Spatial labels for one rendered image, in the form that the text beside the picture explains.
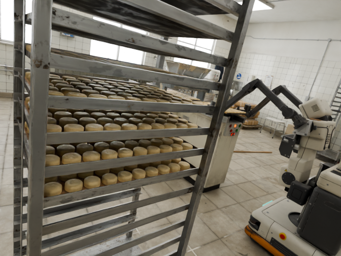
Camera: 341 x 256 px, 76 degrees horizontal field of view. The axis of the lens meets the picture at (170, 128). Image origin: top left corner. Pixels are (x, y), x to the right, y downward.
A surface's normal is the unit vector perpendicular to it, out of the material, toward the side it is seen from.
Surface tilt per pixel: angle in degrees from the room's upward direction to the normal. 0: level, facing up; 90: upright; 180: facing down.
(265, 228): 90
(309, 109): 90
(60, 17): 90
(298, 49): 90
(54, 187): 0
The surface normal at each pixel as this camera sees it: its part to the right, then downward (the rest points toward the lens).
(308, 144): -0.77, 0.03
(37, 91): 0.60, 0.33
